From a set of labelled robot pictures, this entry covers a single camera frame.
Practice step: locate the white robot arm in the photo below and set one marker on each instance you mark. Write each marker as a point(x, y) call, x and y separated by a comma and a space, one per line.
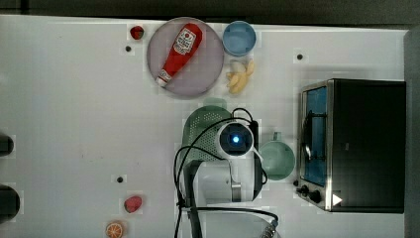
point(234, 174)

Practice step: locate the grey round plate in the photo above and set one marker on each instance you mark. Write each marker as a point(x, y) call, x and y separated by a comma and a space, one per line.
point(201, 71)

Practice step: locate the peeled banana toy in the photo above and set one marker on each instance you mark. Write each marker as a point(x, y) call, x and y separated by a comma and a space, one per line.
point(239, 76)

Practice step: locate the green mug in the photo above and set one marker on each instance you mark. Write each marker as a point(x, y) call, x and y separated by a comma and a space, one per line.
point(278, 160)

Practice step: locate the red ketchup bottle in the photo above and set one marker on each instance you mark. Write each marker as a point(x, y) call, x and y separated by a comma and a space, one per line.
point(184, 46)

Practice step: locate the blue plastic cup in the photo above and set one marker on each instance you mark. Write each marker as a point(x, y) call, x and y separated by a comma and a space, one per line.
point(239, 38)

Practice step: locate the red strawberry toy top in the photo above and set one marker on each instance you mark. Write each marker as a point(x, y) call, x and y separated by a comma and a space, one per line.
point(137, 32)

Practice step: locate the red strawberry toy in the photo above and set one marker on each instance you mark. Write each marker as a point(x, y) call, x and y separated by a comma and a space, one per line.
point(137, 32)
point(133, 203)

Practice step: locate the red strawberry toy bottom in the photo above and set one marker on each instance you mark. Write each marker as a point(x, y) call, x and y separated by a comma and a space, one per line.
point(133, 203)

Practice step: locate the black toaster oven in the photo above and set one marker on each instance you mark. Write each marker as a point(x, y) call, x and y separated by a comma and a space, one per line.
point(352, 145)

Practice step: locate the orange slice toy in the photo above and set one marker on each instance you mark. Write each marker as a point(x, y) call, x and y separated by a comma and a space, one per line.
point(114, 230)

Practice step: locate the black round object upper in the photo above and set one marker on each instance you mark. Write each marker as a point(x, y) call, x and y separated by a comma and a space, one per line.
point(6, 145)

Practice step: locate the black round object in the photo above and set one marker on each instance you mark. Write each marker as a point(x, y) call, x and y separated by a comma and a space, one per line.
point(9, 203)
point(6, 145)

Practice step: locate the black round object lower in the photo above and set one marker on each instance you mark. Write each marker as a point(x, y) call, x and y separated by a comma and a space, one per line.
point(9, 203)

